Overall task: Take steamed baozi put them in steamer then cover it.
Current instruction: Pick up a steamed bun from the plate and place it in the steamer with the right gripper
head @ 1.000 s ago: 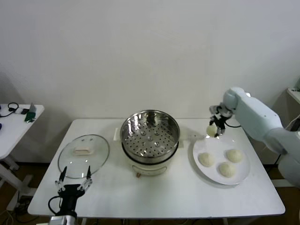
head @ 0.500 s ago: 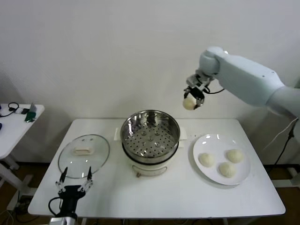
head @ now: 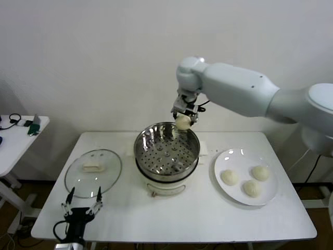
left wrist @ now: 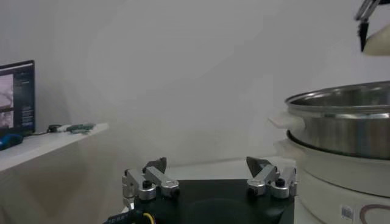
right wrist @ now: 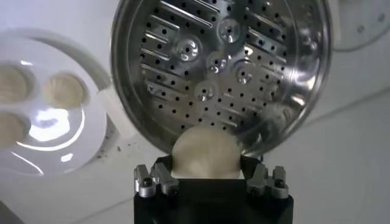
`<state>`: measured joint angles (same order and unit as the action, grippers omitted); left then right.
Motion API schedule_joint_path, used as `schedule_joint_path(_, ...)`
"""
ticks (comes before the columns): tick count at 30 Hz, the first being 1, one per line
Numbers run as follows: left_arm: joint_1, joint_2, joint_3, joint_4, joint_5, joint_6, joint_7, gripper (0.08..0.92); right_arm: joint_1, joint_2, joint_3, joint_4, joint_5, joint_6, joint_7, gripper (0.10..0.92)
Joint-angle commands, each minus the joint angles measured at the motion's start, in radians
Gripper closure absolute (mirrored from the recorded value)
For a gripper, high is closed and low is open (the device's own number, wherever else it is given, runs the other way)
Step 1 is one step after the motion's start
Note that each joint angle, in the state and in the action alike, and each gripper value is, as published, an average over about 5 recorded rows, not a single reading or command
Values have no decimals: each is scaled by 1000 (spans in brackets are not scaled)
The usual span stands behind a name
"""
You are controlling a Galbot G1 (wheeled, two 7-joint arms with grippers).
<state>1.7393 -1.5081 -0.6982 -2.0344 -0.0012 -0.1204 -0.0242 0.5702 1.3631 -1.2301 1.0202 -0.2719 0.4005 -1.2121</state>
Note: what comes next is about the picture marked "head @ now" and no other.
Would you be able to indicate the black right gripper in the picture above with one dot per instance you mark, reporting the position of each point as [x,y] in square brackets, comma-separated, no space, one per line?
[193,105]

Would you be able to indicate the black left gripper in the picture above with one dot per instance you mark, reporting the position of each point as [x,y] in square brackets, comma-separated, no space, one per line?
[76,216]

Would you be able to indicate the white steamed baozi bun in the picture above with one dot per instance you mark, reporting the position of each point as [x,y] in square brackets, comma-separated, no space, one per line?
[260,173]
[229,177]
[183,123]
[251,188]

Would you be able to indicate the round glass pot lid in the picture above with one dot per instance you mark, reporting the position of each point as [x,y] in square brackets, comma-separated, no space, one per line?
[78,179]

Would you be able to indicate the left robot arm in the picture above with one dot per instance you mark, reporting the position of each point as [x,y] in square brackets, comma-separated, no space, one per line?
[69,246]

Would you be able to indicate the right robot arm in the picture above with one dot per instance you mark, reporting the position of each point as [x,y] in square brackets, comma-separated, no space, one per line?
[234,86]

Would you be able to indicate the stainless steel steamer basket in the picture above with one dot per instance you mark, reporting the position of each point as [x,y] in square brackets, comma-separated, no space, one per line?
[166,159]

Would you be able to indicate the white round plate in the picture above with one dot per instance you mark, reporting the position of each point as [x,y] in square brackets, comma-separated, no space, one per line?
[223,161]

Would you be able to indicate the floor power strip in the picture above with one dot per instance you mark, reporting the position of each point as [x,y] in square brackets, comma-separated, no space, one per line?
[26,225]

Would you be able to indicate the white electric cooker pot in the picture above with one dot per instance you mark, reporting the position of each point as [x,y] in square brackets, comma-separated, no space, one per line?
[166,188]

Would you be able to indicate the white side table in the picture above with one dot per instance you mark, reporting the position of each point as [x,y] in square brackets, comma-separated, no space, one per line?
[15,145]

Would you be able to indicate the green small gadget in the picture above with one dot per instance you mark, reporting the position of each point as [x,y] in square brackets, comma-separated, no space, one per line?
[33,129]

